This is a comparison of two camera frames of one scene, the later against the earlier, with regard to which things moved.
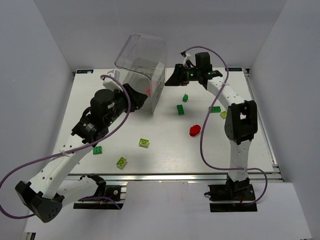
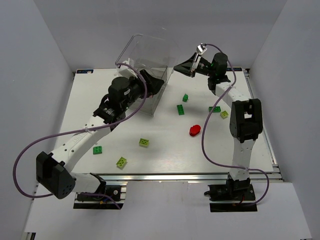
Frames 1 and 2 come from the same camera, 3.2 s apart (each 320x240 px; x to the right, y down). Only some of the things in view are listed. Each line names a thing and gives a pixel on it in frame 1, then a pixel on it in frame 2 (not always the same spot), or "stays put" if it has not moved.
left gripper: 129,100 to 146,80
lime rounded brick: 143,142 stays put
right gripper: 182,75 to 195,66
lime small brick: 223,114 stays put
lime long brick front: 121,163 stays put
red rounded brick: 194,130 stays put
